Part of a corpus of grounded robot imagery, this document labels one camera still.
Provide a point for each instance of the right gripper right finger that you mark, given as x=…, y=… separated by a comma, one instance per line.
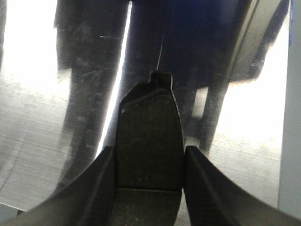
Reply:
x=214, y=200

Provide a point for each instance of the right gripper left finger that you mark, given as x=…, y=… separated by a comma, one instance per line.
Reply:
x=86, y=201

